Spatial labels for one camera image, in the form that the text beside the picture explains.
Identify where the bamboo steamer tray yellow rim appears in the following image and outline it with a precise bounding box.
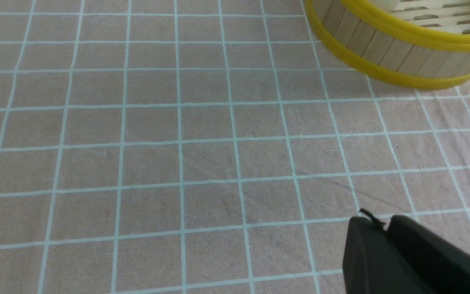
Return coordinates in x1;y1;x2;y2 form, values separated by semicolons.
304;0;470;90

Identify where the pink checkered tablecloth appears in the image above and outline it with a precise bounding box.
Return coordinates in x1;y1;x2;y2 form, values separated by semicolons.
0;0;470;294

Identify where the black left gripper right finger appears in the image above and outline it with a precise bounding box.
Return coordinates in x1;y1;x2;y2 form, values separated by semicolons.
387;215;470;294

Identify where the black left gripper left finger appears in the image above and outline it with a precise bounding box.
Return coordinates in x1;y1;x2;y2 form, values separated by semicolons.
342;208;413;294

